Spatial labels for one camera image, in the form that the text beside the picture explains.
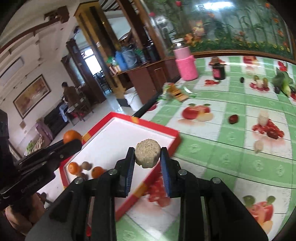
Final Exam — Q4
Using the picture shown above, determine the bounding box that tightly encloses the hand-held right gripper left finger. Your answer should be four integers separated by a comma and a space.
24, 147, 136, 241

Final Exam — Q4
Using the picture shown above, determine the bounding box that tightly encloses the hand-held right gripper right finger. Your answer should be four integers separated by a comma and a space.
160, 147, 270, 241

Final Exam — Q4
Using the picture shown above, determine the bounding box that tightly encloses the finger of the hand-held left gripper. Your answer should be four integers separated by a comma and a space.
14, 138, 83, 172

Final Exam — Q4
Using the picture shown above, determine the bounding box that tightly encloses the orange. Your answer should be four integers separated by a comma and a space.
68, 162, 80, 174
91, 166, 105, 179
63, 130, 83, 144

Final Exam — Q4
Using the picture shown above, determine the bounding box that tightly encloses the round beige cake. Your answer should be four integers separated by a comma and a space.
134, 138, 161, 169

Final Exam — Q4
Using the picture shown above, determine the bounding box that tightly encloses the red box with white inside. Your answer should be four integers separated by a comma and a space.
59, 112, 181, 222

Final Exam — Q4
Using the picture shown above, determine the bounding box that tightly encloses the person's left hand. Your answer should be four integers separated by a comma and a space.
5, 193, 47, 235

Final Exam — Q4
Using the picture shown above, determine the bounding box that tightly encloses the wooden chair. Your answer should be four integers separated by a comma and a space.
69, 93, 93, 121

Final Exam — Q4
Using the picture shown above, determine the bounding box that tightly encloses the white plastic bucket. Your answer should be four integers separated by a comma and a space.
124, 87, 144, 112

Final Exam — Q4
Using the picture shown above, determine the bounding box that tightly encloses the clear pack of orange crackers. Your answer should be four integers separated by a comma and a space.
165, 83, 189, 102

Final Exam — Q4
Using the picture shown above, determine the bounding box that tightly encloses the dark wooden sideboard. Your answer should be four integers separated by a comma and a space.
110, 57, 183, 108

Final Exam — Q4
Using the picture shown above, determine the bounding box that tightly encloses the bottle with pink knitted sleeve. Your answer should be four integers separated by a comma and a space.
172, 39, 199, 81

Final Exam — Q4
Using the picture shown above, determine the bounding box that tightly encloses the grey blue water jug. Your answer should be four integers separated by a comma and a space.
122, 47, 139, 69

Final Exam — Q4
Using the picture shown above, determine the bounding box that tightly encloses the tall white cake piece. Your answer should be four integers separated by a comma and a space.
258, 111, 270, 126

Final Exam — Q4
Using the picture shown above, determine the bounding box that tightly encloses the black jar with red label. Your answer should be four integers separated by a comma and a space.
209, 57, 228, 81

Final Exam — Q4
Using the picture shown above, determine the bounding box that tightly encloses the black pot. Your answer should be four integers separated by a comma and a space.
146, 43, 160, 63

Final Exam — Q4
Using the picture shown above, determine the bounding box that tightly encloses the bok choy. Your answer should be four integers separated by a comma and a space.
272, 70, 294, 97

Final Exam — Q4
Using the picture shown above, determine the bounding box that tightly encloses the flower painted glass screen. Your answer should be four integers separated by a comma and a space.
143, 0, 296, 61

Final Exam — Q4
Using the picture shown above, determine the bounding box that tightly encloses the framed wall picture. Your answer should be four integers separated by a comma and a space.
13, 74, 51, 120

